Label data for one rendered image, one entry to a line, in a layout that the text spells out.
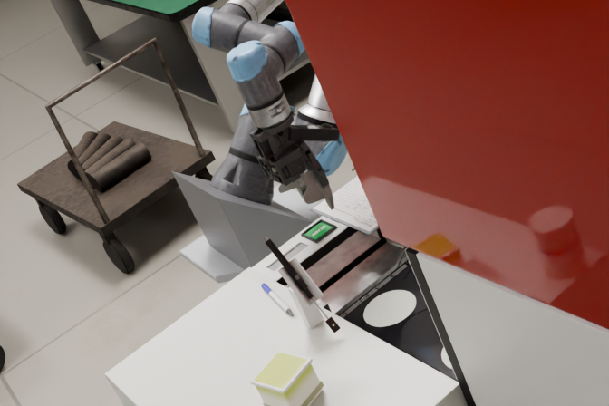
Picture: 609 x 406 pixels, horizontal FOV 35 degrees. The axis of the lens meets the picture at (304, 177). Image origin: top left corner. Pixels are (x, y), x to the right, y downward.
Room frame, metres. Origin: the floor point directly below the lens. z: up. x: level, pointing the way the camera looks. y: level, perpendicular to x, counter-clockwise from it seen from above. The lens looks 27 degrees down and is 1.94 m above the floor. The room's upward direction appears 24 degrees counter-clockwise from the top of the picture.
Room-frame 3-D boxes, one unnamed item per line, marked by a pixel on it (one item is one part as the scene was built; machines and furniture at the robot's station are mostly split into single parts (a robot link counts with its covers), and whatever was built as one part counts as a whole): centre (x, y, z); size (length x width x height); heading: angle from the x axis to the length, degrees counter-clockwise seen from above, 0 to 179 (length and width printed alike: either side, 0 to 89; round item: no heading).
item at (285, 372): (1.24, 0.16, 1.00); 0.07 x 0.07 x 0.07; 40
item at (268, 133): (1.71, 0.02, 1.16); 0.09 x 0.08 x 0.12; 115
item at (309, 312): (1.40, 0.08, 1.03); 0.06 x 0.04 x 0.13; 25
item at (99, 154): (4.17, 0.80, 0.44); 1.11 x 0.65 x 0.88; 30
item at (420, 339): (1.40, -0.19, 0.90); 0.34 x 0.34 x 0.01; 25
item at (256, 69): (1.71, 0.01, 1.32); 0.09 x 0.08 x 0.11; 140
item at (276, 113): (1.71, 0.01, 1.24); 0.08 x 0.08 x 0.05
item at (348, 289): (1.64, -0.06, 0.87); 0.36 x 0.08 x 0.03; 115
